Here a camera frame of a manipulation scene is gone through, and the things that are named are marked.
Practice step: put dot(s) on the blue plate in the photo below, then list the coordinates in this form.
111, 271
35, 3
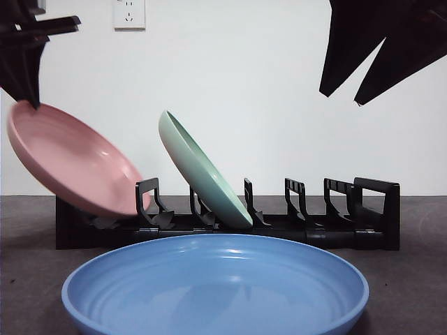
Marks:
209, 289

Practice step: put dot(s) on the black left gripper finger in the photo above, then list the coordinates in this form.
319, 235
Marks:
35, 70
14, 70

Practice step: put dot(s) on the white wall socket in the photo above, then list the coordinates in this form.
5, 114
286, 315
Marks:
129, 15

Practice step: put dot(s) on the green plate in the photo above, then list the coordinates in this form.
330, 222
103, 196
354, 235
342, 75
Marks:
195, 164

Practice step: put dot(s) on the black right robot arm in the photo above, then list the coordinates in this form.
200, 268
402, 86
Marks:
419, 15

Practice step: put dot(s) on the black plate rack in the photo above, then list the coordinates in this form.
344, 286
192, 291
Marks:
391, 216

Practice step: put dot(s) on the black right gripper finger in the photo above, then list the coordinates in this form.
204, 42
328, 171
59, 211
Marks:
342, 49
394, 66

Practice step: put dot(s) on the pink plate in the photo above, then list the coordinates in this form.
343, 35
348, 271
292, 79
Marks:
70, 157

